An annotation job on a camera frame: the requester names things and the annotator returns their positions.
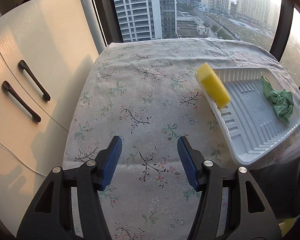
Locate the yellow rectangular sponge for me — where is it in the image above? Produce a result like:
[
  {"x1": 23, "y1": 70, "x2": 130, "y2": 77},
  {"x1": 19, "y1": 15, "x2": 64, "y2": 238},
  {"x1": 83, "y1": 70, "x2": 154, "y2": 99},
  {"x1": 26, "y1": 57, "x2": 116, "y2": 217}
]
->
[{"x1": 195, "y1": 63, "x2": 231, "y2": 108}]

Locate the black cylindrical container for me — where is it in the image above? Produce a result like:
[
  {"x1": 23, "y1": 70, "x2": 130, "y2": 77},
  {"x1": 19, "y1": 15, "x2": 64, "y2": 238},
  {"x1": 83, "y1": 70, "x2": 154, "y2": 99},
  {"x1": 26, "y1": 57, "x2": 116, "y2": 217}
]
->
[{"x1": 250, "y1": 156, "x2": 300, "y2": 220}]

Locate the white plastic tray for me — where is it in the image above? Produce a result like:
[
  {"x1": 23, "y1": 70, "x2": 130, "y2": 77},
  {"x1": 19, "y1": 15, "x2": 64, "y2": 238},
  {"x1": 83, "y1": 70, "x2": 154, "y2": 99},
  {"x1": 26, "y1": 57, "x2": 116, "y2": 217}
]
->
[{"x1": 204, "y1": 68, "x2": 300, "y2": 166}]

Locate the green crumpled cloth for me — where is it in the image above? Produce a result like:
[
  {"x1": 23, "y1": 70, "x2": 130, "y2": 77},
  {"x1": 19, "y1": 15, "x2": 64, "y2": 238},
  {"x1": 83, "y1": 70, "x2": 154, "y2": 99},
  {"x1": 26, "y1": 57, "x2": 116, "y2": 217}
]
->
[{"x1": 261, "y1": 73, "x2": 294, "y2": 124}]

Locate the floral tablecloth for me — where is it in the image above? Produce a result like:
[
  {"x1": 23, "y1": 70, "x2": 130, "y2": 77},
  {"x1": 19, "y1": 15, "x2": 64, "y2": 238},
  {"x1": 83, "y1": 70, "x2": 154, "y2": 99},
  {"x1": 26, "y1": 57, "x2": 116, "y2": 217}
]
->
[{"x1": 63, "y1": 38, "x2": 300, "y2": 239}]

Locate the cream cabinet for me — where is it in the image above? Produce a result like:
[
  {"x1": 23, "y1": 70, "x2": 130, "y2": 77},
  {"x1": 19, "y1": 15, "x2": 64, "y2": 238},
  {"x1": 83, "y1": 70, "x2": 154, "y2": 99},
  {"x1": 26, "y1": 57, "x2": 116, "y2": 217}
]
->
[{"x1": 0, "y1": 0, "x2": 98, "y2": 235}]

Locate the white cable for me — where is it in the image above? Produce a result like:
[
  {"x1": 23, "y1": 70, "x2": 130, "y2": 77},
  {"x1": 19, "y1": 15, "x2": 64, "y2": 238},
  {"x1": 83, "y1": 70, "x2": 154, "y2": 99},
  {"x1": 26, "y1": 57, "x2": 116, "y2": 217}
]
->
[{"x1": 0, "y1": 136, "x2": 48, "y2": 178}]

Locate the black cabinet handle lower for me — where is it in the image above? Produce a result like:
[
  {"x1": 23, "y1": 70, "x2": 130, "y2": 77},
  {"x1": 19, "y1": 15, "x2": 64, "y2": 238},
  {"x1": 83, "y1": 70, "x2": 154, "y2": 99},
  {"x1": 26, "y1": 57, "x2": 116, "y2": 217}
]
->
[{"x1": 1, "y1": 80, "x2": 42, "y2": 123}]

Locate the black cabinet handle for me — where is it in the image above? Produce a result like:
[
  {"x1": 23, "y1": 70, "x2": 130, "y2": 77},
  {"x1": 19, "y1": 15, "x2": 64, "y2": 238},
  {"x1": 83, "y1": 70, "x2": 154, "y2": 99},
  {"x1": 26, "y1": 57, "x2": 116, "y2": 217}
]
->
[
  {"x1": 1, "y1": 80, "x2": 42, "y2": 123},
  {"x1": 18, "y1": 60, "x2": 51, "y2": 102}
]

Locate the black cabinet handle upper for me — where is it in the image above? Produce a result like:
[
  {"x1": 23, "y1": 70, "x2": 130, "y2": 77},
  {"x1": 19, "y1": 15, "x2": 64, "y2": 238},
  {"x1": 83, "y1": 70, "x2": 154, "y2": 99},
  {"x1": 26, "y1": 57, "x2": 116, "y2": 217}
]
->
[{"x1": 18, "y1": 60, "x2": 51, "y2": 102}]

